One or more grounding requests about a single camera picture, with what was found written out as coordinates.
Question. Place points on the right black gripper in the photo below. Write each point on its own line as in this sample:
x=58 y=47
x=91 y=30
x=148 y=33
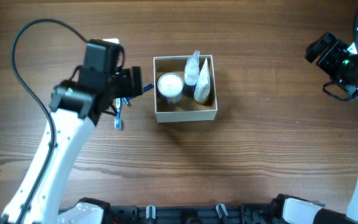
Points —
x=327 y=55

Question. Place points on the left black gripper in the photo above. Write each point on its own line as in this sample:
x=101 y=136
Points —
x=135 y=81

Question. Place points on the blue disposable razor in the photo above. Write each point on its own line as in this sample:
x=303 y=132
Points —
x=126 y=100

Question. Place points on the white lidded jar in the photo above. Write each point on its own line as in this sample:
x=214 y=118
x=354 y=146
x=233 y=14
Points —
x=170 y=87

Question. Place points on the blue white toothbrush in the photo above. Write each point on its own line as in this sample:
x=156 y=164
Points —
x=117 y=120

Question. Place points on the clear cap dark bottle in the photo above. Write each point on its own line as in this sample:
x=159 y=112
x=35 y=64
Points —
x=192 y=71

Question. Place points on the white squeeze tube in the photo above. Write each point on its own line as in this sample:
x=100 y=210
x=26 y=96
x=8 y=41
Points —
x=203 y=85

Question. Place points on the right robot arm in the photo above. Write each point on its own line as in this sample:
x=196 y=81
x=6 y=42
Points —
x=294 y=210

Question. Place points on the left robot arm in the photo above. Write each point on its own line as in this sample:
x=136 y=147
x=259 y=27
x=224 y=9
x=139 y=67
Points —
x=76 y=107

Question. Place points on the open cardboard box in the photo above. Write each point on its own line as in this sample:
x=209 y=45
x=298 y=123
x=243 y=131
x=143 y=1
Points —
x=187 y=109

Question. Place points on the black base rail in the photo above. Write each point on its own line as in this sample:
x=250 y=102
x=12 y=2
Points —
x=241 y=214

